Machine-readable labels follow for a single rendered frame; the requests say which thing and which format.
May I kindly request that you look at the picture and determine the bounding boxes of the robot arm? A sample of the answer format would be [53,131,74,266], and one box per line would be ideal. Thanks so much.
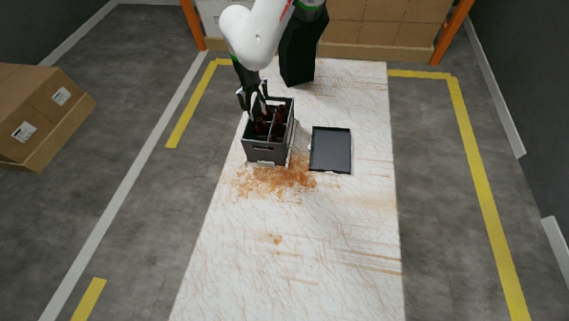
[220,0,325,75]

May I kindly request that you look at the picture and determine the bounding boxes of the dark grey crate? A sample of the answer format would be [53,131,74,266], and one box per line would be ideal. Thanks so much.
[241,97,294,166]

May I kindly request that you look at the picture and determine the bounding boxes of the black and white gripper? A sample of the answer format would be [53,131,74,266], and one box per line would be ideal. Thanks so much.
[235,71,269,121]

